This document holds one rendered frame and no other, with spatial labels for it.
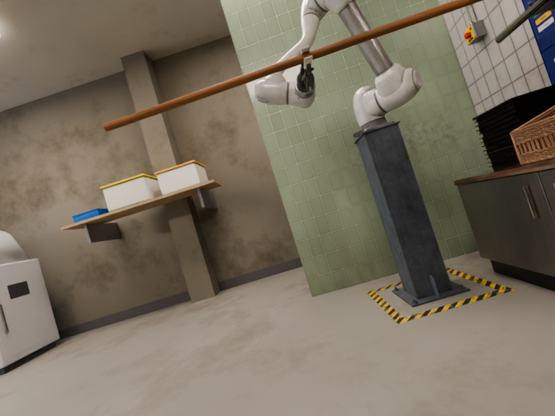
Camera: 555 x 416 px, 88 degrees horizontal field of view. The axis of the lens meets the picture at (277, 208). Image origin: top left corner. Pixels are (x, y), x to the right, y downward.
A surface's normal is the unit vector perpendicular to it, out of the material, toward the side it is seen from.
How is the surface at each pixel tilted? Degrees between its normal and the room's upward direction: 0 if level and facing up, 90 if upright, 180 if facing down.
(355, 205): 90
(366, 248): 90
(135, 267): 90
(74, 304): 90
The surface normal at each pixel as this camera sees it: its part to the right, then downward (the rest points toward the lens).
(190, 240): -0.04, -0.03
